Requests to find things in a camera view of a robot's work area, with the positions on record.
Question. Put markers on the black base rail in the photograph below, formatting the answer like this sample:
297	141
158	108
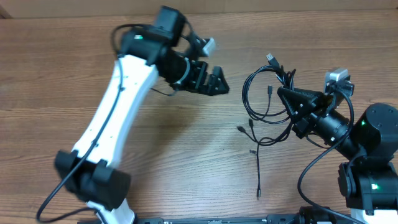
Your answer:
236	219

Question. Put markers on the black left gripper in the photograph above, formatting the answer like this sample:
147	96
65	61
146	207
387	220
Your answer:
195	84

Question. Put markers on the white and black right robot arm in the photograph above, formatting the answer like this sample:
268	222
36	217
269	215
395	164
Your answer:
368	180

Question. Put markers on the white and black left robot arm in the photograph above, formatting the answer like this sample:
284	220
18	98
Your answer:
145	53

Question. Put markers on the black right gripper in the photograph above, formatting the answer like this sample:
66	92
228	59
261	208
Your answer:
310	112

